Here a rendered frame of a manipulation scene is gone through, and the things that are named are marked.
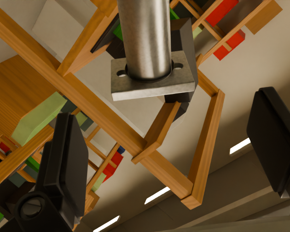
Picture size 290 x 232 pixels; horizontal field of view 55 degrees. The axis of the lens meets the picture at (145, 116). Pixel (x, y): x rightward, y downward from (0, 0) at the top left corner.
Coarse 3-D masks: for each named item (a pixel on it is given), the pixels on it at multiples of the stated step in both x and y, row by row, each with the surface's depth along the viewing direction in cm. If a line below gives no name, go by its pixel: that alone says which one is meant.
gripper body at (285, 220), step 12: (288, 216) 8; (180, 228) 8; (192, 228) 8; (204, 228) 8; (216, 228) 8; (228, 228) 8; (240, 228) 8; (252, 228) 8; (264, 228) 8; (276, 228) 8; (288, 228) 8
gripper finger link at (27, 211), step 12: (36, 192) 10; (24, 204) 10; (36, 204) 10; (48, 204) 10; (24, 216) 10; (36, 216) 9; (48, 216) 9; (60, 216) 9; (24, 228) 9; (36, 228) 9; (48, 228) 9; (60, 228) 9
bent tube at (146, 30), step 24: (120, 0) 15; (144, 0) 15; (168, 0) 16; (144, 24) 15; (168, 24) 16; (144, 48) 16; (168, 48) 17; (120, 72) 20; (144, 72) 18; (168, 72) 19; (120, 96) 18; (144, 96) 18
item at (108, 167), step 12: (84, 120) 607; (96, 132) 605; (0, 144) 493; (12, 144) 471; (0, 156) 492; (108, 156) 582; (120, 156) 616; (96, 168) 605; (108, 168) 573; (96, 180) 536
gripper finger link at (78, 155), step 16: (64, 128) 12; (80, 128) 14; (48, 144) 12; (64, 144) 11; (80, 144) 13; (48, 160) 11; (64, 160) 11; (80, 160) 13; (48, 176) 10; (64, 176) 10; (80, 176) 12; (48, 192) 10; (64, 192) 11; (80, 192) 12; (64, 208) 10; (80, 208) 12; (16, 224) 10
